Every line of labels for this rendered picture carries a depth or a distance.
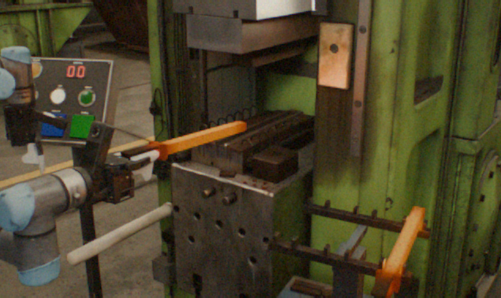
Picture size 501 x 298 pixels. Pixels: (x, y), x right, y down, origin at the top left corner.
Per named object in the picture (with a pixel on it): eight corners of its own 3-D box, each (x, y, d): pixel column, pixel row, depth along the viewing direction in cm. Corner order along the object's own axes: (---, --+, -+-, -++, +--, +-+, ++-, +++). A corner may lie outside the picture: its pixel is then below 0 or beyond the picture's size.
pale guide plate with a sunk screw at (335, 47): (346, 90, 151) (350, 25, 145) (317, 85, 156) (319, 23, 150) (349, 88, 152) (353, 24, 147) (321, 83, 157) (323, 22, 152)
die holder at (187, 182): (270, 330, 168) (272, 194, 153) (176, 287, 189) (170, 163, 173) (354, 251, 210) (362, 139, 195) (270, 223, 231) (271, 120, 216)
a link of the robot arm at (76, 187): (42, 169, 106) (70, 180, 101) (63, 163, 109) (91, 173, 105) (46, 206, 108) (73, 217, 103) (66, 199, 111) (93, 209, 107)
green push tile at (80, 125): (91, 138, 176) (94, 115, 178) (68, 137, 178) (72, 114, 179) (93, 139, 178) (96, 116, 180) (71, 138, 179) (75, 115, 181)
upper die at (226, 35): (241, 54, 153) (241, 19, 150) (187, 46, 164) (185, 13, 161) (318, 35, 185) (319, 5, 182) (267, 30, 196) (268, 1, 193)
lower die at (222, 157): (242, 175, 165) (242, 147, 162) (191, 160, 176) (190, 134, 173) (314, 136, 197) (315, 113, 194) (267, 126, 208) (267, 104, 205)
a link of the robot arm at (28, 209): (-7, 230, 100) (-14, 186, 97) (46, 210, 108) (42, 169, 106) (19, 243, 95) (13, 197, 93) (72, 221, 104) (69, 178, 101)
